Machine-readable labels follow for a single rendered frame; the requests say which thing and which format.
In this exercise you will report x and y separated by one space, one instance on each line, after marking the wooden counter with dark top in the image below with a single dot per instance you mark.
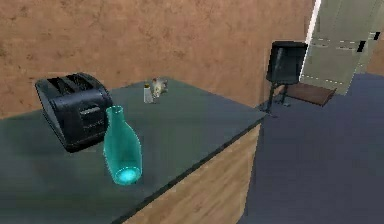
186 140

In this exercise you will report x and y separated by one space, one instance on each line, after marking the pale crumpled small object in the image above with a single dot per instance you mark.
159 86

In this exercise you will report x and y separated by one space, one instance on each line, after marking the grey salt shaker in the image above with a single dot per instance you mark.
147 94

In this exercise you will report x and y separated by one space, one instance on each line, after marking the teal glass bottle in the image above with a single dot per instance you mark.
122 150

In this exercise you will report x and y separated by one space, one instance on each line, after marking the black toaster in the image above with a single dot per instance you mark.
75 113

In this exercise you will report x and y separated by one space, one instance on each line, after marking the brown floor mat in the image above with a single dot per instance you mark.
311 93

